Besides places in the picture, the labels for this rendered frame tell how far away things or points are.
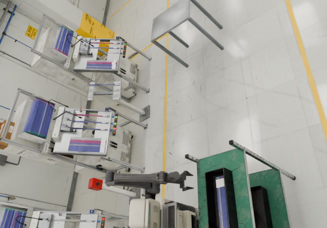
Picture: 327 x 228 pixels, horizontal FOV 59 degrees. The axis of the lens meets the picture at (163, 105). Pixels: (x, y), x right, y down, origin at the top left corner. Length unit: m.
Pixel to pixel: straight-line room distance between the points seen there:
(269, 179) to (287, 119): 0.79
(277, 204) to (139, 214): 1.18
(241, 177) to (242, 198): 0.14
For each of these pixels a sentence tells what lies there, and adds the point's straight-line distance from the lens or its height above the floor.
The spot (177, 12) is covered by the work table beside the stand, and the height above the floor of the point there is 0.80.
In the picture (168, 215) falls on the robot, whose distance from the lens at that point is 2.48.
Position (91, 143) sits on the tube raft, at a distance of 4.15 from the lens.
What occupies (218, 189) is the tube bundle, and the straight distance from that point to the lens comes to 2.26.
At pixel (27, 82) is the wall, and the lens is 6.22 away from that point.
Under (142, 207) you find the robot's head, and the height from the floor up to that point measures 1.33.
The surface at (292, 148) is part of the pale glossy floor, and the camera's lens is 3.20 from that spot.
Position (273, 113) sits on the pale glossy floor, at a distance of 3.43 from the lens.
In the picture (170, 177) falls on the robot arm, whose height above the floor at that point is 1.35.
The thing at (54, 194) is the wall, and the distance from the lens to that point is 5.81.
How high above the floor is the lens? 2.82
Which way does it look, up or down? 37 degrees down
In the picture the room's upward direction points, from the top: 61 degrees counter-clockwise
